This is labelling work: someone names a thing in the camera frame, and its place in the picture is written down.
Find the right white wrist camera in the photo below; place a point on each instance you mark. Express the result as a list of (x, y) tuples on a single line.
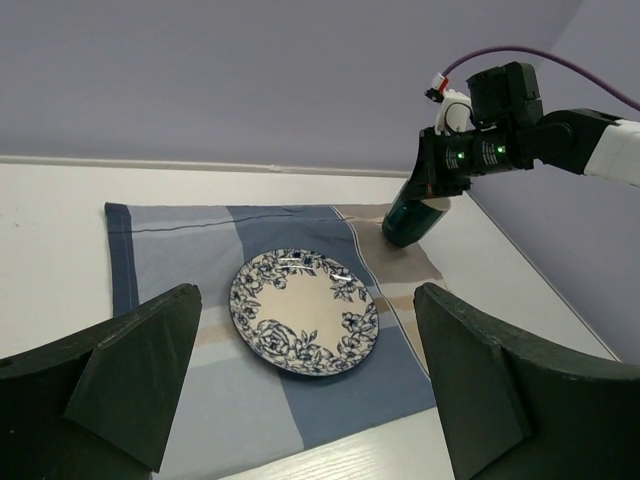
[(454, 111)]

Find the dark teal cup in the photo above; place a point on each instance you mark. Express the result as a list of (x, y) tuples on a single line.
[(408, 221)]

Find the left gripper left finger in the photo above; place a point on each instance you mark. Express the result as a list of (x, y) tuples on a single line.
[(100, 403)]

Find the blue floral ceramic plate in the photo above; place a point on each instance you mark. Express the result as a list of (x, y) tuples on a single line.
[(304, 312)]

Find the blue beige plaid cloth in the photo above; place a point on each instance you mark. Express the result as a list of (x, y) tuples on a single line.
[(237, 412)]

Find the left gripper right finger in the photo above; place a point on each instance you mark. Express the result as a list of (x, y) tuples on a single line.
[(513, 405)]

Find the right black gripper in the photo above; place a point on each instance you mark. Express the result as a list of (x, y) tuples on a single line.
[(504, 103)]

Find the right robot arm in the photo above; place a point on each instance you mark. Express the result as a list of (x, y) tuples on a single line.
[(584, 142)]

